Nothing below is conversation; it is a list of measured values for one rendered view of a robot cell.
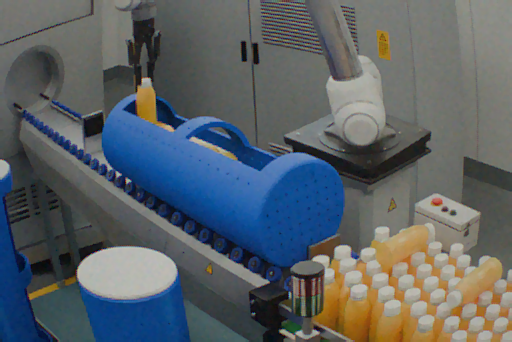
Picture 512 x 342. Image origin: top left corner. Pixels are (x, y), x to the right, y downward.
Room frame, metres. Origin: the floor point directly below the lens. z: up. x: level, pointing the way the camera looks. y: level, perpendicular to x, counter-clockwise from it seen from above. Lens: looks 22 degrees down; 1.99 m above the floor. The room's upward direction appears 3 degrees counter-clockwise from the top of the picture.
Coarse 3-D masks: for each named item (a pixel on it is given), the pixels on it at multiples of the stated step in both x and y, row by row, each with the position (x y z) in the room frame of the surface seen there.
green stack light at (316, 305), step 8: (296, 296) 1.32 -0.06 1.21; (312, 296) 1.32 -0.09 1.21; (320, 296) 1.32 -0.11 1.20; (296, 304) 1.32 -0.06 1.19; (304, 304) 1.31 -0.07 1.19; (312, 304) 1.31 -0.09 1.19; (320, 304) 1.32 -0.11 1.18; (296, 312) 1.32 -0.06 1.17; (304, 312) 1.32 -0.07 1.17; (312, 312) 1.31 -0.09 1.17; (320, 312) 1.32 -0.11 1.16
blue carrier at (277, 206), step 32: (128, 96) 2.62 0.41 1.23; (128, 128) 2.43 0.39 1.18; (160, 128) 2.32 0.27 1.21; (192, 128) 2.24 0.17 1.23; (224, 128) 2.35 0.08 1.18; (128, 160) 2.38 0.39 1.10; (160, 160) 2.22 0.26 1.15; (192, 160) 2.12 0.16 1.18; (224, 160) 2.04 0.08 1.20; (256, 160) 2.31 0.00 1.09; (288, 160) 1.94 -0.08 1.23; (320, 160) 1.97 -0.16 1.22; (160, 192) 2.23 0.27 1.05; (192, 192) 2.07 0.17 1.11; (224, 192) 1.97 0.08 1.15; (256, 192) 1.89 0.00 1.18; (288, 192) 1.90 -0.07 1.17; (320, 192) 1.96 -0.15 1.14; (224, 224) 1.96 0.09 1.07; (256, 224) 1.85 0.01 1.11; (288, 224) 1.90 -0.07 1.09; (320, 224) 1.96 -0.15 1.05; (288, 256) 1.90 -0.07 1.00
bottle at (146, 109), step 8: (144, 88) 2.53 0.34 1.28; (152, 88) 2.55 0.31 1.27; (136, 96) 2.54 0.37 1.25; (144, 96) 2.52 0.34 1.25; (152, 96) 2.53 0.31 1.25; (144, 104) 2.52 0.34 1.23; (152, 104) 2.53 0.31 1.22; (144, 112) 2.52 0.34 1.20; (152, 112) 2.53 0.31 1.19; (152, 120) 2.53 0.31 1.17
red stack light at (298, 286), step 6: (324, 276) 1.33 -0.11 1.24; (294, 282) 1.33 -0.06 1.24; (300, 282) 1.32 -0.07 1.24; (306, 282) 1.31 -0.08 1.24; (312, 282) 1.31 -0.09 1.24; (318, 282) 1.32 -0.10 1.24; (324, 282) 1.34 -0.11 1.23; (294, 288) 1.33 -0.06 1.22; (300, 288) 1.32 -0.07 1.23; (306, 288) 1.31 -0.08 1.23; (312, 288) 1.31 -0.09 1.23; (318, 288) 1.32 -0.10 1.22; (324, 288) 1.34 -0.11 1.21; (300, 294) 1.32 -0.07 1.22; (306, 294) 1.31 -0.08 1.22; (312, 294) 1.31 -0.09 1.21
